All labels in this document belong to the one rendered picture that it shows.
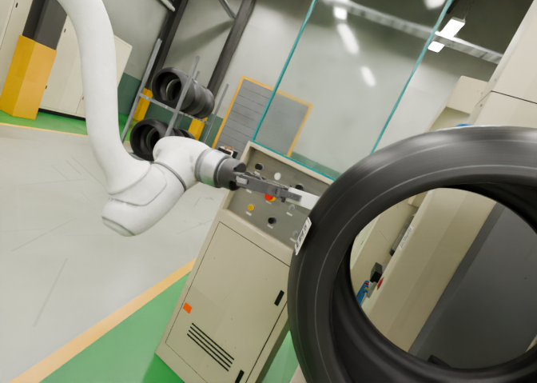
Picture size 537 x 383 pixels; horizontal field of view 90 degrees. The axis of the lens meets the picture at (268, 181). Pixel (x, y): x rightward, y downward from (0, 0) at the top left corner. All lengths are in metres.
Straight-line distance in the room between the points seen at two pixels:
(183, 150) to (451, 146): 0.53
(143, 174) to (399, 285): 0.71
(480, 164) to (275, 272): 1.01
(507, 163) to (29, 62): 5.73
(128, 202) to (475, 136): 0.61
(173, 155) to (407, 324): 0.75
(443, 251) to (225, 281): 0.97
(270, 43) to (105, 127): 10.15
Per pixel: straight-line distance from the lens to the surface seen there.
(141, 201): 0.61
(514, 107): 0.91
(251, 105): 10.07
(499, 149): 0.47
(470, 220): 0.86
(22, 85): 5.82
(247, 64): 10.59
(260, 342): 1.45
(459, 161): 0.46
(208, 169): 0.64
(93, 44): 0.64
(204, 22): 11.80
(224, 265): 1.42
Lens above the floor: 1.30
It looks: 7 degrees down
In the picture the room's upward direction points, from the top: 25 degrees clockwise
